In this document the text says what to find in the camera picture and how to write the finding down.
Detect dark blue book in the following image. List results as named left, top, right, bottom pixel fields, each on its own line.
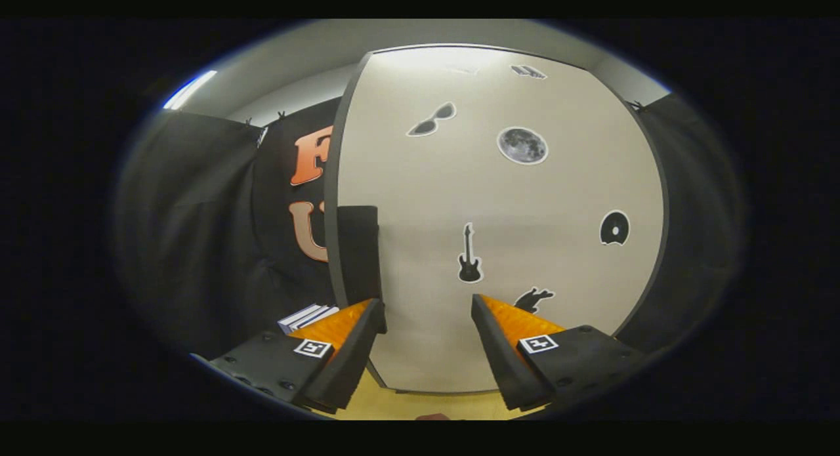
left=292, top=305, right=341, bottom=334

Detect black backdrop cloth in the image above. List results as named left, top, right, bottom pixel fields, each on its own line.
left=115, top=92, right=746, bottom=358

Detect black door handle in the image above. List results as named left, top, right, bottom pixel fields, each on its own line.
left=337, top=205, right=388, bottom=334

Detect light blue book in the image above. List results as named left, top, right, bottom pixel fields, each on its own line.
left=278, top=303, right=326, bottom=332

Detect grey cabinet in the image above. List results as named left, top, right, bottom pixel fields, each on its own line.
left=324, top=44, right=671, bottom=396

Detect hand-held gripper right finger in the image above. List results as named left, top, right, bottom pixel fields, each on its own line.
left=471, top=294, right=647, bottom=411

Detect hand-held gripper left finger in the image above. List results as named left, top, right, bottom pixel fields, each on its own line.
left=209, top=298, right=388, bottom=414

